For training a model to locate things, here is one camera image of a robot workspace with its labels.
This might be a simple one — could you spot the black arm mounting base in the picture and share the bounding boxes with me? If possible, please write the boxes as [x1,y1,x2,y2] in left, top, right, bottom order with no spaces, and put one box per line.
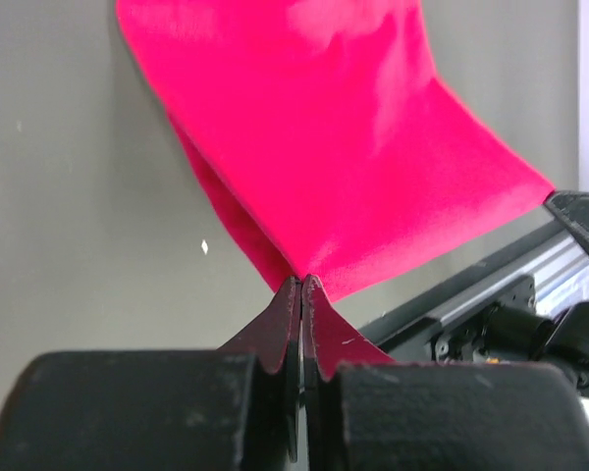
[361,223,589,397]

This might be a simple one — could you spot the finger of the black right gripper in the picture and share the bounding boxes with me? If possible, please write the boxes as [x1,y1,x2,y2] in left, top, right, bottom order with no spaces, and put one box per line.
[544,190,589,256]

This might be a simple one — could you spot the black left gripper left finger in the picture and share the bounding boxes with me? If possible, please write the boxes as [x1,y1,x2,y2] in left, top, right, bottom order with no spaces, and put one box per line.
[0,278,301,470]

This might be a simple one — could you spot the pink t-shirt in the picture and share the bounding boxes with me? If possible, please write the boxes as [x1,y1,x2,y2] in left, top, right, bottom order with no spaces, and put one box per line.
[116,1,554,301]

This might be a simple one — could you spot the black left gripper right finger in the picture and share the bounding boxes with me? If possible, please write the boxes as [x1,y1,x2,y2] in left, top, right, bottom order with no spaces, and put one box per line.
[301,276,589,470]

